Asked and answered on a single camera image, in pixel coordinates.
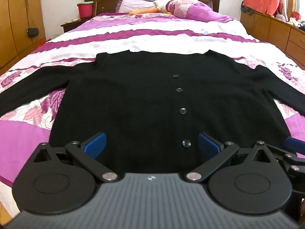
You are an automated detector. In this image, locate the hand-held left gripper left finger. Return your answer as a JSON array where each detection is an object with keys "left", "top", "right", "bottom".
[{"left": 32, "top": 132, "right": 120, "bottom": 182}]

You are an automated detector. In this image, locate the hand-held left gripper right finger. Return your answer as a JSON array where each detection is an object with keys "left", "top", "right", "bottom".
[{"left": 186, "top": 133, "right": 275, "bottom": 182}]

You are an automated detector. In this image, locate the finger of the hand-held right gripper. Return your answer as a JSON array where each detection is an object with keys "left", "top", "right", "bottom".
[{"left": 270, "top": 136, "right": 305, "bottom": 172}]

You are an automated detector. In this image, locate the black buttoned cardigan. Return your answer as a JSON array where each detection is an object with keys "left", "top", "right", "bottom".
[{"left": 0, "top": 50, "right": 305, "bottom": 173}]

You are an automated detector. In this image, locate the pile of clothes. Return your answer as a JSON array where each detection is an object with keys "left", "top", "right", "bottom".
[{"left": 275, "top": 11, "right": 305, "bottom": 30}]

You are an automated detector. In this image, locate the purple floral bedspread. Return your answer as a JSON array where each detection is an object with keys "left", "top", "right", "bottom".
[{"left": 0, "top": 12, "right": 305, "bottom": 210}]

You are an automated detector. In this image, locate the dark wooden nightstand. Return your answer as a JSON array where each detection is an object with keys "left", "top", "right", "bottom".
[{"left": 60, "top": 18, "right": 83, "bottom": 32}]

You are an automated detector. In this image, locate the light wooden dresser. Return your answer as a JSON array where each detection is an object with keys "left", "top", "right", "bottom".
[{"left": 240, "top": 11, "right": 305, "bottom": 64}]

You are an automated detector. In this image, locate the folded purple floral quilt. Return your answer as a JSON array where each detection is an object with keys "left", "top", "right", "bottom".
[{"left": 167, "top": 0, "right": 236, "bottom": 23}]

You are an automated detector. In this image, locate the red plastic bucket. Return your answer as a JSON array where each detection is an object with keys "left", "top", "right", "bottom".
[{"left": 77, "top": 1, "right": 94, "bottom": 19}]

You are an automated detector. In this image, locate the orange and white plush toy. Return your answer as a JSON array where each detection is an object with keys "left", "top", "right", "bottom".
[{"left": 129, "top": 0, "right": 172, "bottom": 15}]

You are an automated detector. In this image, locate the lilac pillow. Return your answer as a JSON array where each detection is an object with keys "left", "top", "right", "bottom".
[{"left": 116, "top": 0, "right": 158, "bottom": 13}]

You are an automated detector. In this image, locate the light wooden wardrobe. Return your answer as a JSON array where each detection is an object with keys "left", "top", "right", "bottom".
[{"left": 0, "top": 0, "right": 47, "bottom": 77}]

